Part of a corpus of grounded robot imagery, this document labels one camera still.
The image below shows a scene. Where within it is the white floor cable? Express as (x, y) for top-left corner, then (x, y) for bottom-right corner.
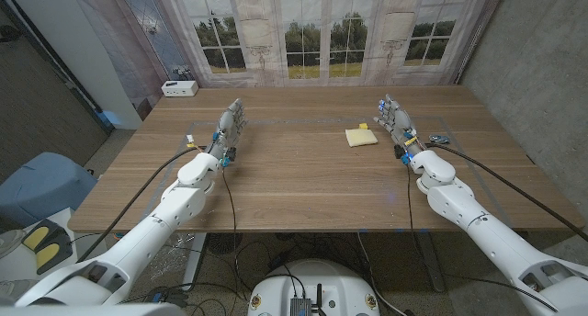
(356, 231), (408, 316)

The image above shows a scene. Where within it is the black power strip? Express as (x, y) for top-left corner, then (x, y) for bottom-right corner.
(151, 290), (189, 308)

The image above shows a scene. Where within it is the white electrical box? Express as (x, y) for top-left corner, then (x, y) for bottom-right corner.
(161, 80), (199, 98)

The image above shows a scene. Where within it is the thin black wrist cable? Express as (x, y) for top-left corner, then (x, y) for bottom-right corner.
(405, 163), (426, 271)
(221, 164), (244, 303)

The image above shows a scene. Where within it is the thin black left wrist cable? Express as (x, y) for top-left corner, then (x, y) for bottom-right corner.
(221, 164), (244, 303)

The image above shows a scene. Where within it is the black yellow foot pedal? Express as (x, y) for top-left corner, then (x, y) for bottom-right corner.
(21, 218), (74, 276)

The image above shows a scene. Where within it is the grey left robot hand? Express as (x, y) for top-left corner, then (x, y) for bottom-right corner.
(208, 98), (248, 166)

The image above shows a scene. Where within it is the white table leg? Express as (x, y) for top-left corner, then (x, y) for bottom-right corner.
(182, 232), (208, 292)

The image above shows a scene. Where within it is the silver module on torso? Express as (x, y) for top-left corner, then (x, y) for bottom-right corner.
(289, 297), (313, 316)

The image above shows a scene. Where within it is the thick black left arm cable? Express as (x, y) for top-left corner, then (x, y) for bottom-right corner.
(75, 145), (208, 264)

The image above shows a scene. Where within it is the yellow sponge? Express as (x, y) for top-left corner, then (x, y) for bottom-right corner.
(345, 127), (379, 148)

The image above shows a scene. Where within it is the blue grey chair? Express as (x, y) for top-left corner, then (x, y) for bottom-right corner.
(0, 152), (98, 230)

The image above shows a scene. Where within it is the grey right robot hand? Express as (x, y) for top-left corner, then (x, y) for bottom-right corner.
(372, 94), (426, 164)

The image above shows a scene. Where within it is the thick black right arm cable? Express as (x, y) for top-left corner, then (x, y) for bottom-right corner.
(424, 142), (588, 243)

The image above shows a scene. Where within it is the white robot torso base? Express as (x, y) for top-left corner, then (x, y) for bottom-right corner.
(247, 259), (381, 316)

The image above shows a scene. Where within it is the printed window backdrop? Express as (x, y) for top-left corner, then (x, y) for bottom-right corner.
(68, 0), (509, 119)

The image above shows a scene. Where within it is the black round floor object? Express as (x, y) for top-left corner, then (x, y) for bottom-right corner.
(205, 232), (243, 256)

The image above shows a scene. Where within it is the grey table leg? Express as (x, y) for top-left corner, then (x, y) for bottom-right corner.
(415, 231), (447, 293)

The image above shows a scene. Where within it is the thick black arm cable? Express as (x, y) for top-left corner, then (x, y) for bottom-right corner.
(424, 142), (588, 243)
(75, 145), (208, 264)

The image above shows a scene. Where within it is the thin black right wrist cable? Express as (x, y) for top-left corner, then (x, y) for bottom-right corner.
(405, 163), (426, 271)

